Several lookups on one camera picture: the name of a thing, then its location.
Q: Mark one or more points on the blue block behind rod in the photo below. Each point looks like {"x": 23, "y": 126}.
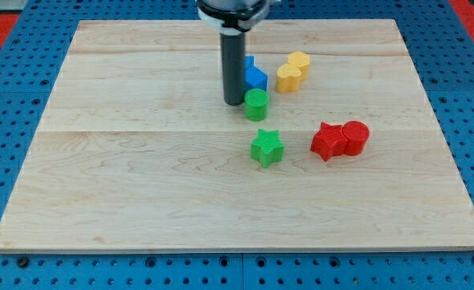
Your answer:
{"x": 249, "y": 61}

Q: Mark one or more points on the black white robot end mount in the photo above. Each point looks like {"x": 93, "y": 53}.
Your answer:
{"x": 232, "y": 17}

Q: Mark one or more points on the green cylinder block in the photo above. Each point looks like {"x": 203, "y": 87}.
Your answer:
{"x": 256, "y": 105}

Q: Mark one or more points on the red star block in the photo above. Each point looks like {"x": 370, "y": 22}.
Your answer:
{"x": 329, "y": 141}

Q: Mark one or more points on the light wooden board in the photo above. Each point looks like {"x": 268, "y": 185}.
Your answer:
{"x": 137, "y": 153}

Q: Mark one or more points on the yellow heart block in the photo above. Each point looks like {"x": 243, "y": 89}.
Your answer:
{"x": 288, "y": 78}

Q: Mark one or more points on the yellow hexagon block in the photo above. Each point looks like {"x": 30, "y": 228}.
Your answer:
{"x": 300, "y": 60}

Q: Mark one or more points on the blue cube block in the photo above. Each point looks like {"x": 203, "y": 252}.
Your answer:
{"x": 255, "y": 78}

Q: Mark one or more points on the red cylinder block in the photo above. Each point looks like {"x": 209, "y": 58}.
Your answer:
{"x": 357, "y": 134}

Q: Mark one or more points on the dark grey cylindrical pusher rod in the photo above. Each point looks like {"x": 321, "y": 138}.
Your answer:
{"x": 233, "y": 68}

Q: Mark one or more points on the green star block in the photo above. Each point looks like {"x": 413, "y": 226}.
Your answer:
{"x": 267, "y": 147}

